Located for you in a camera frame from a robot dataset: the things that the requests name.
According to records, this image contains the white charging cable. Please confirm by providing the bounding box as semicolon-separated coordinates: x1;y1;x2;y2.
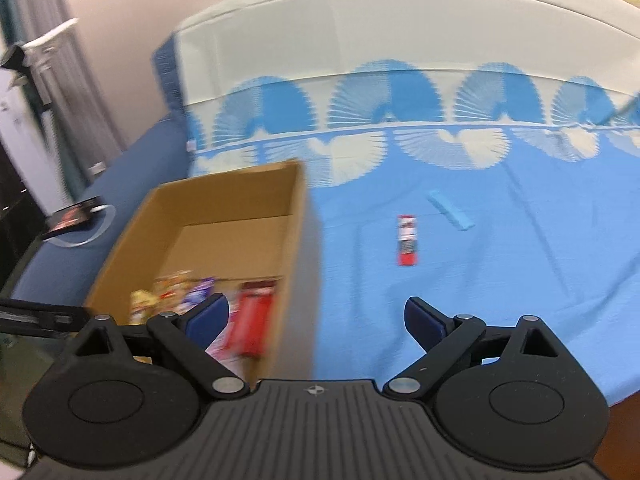
50;204;117;249

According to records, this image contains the yellow candy wrapper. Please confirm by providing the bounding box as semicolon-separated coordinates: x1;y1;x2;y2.
129;289;161;324

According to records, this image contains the blue sofa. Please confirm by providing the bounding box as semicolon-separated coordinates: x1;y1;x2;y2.
10;35;196;311

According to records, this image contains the blue white printed sheet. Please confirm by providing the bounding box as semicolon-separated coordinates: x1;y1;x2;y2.
177;0;640;406

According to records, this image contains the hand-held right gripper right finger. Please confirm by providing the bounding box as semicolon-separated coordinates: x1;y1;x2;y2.
381;296;565;402

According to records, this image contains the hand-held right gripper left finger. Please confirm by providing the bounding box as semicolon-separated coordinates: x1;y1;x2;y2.
70;293;252;402

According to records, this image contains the red black stick packet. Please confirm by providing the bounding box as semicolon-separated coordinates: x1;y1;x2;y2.
396;214;418;267

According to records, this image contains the blue plastic strip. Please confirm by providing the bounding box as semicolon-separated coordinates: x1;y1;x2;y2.
426;190;474;232

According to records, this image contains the clear bag of candies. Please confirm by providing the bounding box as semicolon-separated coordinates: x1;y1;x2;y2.
152;270;193;311

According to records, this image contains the white hanger rack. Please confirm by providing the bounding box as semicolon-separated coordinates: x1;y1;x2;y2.
22;17;81;53

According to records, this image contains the black smartphone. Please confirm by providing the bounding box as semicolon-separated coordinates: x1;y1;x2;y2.
41;196;103;241

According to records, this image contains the glossy red pouch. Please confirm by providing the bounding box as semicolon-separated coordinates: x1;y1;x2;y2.
224;281;279;359

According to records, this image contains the white window frame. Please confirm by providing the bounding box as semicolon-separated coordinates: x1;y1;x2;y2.
0;75;66;216

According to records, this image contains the purple candy wrapper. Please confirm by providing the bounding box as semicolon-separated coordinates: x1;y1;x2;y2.
182;276;217;313

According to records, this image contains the brown cardboard box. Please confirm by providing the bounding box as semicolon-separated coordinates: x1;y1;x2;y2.
82;159;321;381

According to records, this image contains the black garment steamer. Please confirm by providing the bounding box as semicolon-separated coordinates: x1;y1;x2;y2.
0;44;58;116

